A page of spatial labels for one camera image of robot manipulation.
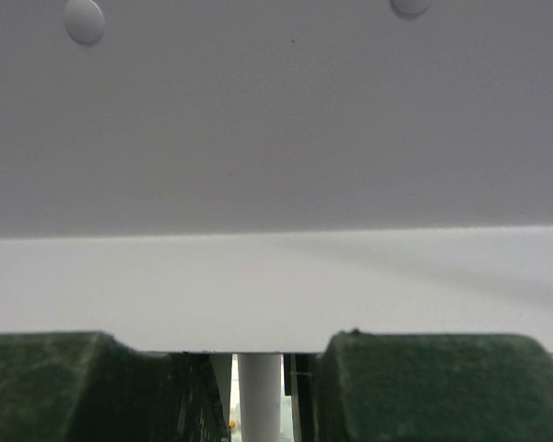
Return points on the lilac perforated music stand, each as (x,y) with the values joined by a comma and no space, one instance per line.
(256,176)

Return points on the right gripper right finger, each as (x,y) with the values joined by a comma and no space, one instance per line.
(423,387)

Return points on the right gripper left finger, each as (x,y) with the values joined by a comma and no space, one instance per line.
(86,386)

